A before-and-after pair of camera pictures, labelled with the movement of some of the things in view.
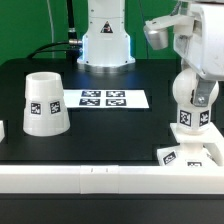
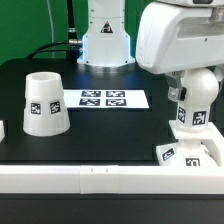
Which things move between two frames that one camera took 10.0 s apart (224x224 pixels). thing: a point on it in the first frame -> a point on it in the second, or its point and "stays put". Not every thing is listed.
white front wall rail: [111, 180] stays put
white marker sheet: [106, 99] stays put
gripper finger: [202, 92] -> [176, 92]
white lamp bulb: [191, 118] stays put
